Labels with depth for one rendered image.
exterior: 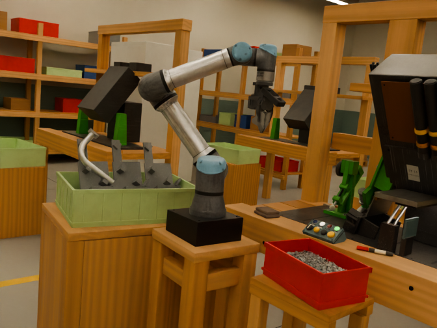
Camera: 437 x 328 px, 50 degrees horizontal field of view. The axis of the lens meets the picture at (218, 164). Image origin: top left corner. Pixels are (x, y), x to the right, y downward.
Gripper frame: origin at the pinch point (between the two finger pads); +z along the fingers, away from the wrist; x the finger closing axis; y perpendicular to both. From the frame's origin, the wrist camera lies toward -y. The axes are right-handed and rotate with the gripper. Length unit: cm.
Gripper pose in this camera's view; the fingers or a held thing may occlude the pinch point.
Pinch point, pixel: (263, 130)
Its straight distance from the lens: 200.7
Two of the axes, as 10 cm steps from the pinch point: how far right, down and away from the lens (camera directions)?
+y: -6.6, -1.8, 7.3
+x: -7.4, 0.3, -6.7
